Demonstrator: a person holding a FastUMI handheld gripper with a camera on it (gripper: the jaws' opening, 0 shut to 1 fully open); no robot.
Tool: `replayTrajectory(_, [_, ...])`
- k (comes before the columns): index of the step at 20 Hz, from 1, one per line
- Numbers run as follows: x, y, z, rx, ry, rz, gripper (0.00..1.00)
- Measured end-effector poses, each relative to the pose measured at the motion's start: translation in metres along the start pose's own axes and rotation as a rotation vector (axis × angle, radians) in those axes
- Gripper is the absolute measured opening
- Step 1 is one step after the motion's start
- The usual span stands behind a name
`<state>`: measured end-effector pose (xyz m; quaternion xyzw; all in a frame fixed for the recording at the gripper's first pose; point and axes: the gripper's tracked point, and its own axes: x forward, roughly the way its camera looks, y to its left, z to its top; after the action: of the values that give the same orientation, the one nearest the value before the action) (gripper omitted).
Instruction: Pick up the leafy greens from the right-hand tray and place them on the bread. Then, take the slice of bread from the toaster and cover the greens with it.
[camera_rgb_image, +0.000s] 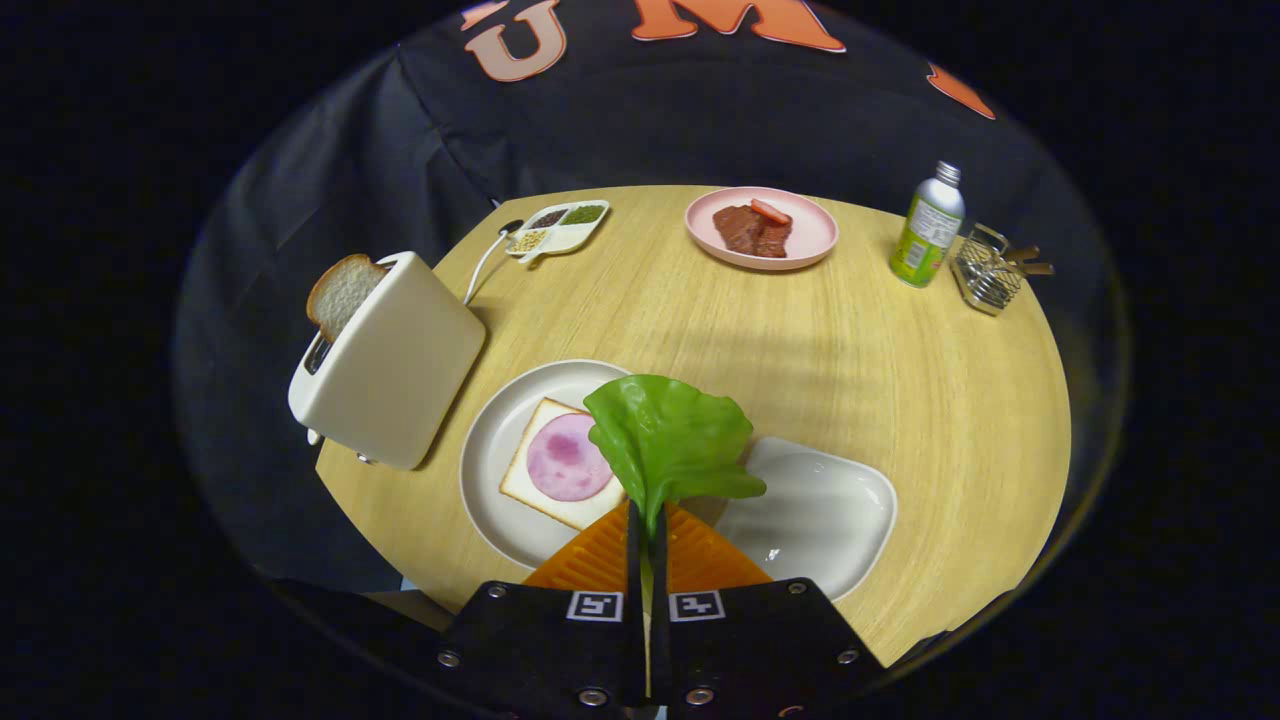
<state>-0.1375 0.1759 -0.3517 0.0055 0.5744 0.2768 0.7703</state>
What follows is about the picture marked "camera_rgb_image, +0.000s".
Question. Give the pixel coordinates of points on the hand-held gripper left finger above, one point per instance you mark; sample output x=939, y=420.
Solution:
x=560, y=650

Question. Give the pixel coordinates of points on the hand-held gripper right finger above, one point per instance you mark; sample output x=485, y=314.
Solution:
x=750, y=650

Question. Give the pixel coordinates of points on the green lettuce leaf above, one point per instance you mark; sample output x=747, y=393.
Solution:
x=670, y=440

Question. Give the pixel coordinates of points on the brown-crust bread slice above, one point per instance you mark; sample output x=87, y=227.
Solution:
x=345, y=290

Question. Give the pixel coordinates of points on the white oval dish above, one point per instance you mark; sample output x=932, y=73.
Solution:
x=820, y=520

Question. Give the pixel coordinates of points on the square white toast slice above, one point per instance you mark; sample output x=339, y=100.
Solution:
x=525, y=485

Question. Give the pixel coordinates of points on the pink ham slice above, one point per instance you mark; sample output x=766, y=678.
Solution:
x=565, y=460

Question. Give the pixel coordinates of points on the round white plate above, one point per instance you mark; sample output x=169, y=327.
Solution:
x=490, y=460

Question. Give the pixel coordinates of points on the white toaster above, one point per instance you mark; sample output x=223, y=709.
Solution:
x=400, y=370

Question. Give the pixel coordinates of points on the white divided dish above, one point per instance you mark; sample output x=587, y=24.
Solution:
x=562, y=240

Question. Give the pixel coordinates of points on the yellow soybeans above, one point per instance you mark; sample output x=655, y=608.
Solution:
x=529, y=240

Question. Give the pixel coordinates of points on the pink plate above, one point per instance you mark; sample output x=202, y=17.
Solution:
x=810, y=235

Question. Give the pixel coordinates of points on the brown meat pieces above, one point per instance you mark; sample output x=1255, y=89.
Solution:
x=745, y=230

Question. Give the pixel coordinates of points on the dark brown beans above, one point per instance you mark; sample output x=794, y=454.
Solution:
x=547, y=218

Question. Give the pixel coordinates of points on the green mung beans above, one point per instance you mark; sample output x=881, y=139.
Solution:
x=583, y=214

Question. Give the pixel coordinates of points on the red sausage slice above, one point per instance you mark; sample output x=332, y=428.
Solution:
x=770, y=211

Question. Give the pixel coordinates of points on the silver bottle with green label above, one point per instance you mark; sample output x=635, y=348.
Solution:
x=925, y=235

